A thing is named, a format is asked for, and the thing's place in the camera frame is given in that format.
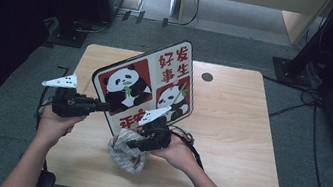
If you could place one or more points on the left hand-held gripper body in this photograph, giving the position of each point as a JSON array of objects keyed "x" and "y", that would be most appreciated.
[{"x": 71, "y": 105}]

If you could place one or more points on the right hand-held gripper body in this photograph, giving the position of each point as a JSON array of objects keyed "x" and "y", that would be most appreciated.
[{"x": 157, "y": 136}]

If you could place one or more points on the grey knitted cloth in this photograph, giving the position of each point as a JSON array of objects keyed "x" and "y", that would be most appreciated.
[{"x": 123, "y": 159}]

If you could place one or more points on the person's right hand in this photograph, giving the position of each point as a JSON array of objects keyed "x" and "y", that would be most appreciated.
[{"x": 178, "y": 154}]

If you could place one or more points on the person's left hand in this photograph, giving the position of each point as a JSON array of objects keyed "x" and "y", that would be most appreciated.
[{"x": 51, "y": 127}]

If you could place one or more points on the black angled floor tape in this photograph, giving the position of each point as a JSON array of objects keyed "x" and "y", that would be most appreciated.
[{"x": 65, "y": 72}]

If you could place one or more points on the black floor stand base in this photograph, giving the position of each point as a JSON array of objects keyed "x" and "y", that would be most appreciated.
[{"x": 68, "y": 37}]

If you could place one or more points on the dark round table grommet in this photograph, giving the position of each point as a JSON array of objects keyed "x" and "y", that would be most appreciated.
[{"x": 207, "y": 77}]

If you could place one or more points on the short black floor strip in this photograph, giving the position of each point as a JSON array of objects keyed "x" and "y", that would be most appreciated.
[
  {"x": 126, "y": 15},
  {"x": 165, "y": 22},
  {"x": 140, "y": 17}
]

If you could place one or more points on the black metal stand with base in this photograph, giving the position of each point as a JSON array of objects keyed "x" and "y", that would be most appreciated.
[{"x": 296, "y": 68}]

